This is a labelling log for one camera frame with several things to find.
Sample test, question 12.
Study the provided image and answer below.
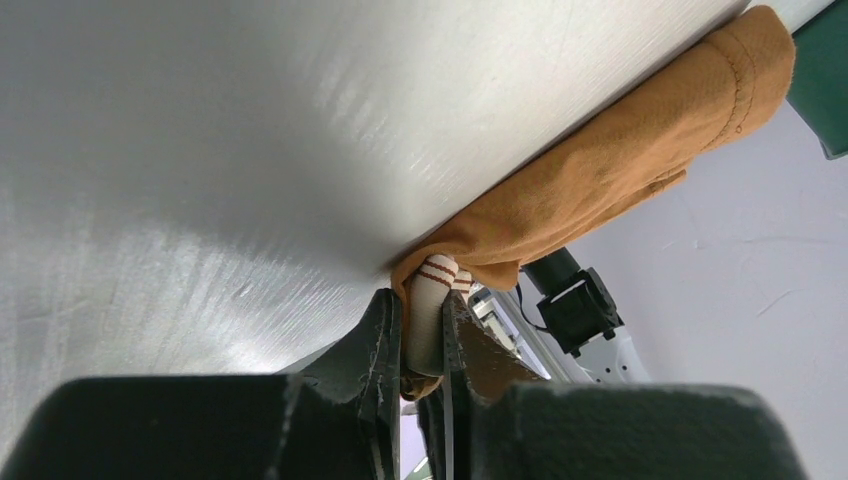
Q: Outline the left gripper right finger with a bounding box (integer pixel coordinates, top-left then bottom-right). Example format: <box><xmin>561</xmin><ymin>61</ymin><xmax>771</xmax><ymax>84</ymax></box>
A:
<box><xmin>441</xmin><ymin>290</ymin><xmax>541</xmax><ymax>479</ymax></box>

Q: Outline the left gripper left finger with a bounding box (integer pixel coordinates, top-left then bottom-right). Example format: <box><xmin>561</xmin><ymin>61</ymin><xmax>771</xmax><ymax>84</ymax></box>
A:
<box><xmin>294</xmin><ymin>289</ymin><xmax>401</xmax><ymax>479</ymax></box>

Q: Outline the brown underwear beige waistband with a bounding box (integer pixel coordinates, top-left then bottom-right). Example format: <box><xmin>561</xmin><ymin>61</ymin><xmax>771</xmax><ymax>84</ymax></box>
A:
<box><xmin>391</xmin><ymin>5</ymin><xmax>796</xmax><ymax>401</ymax></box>

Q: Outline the green divided plastic tray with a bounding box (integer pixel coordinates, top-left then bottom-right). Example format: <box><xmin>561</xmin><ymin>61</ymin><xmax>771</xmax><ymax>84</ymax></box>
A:
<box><xmin>787</xmin><ymin>0</ymin><xmax>847</xmax><ymax>160</ymax></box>

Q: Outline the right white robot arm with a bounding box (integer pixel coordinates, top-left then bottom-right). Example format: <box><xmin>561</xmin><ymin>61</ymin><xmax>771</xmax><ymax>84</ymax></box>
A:
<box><xmin>515</xmin><ymin>248</ymin><xmax>652</xmax><ymax>385</ymax></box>

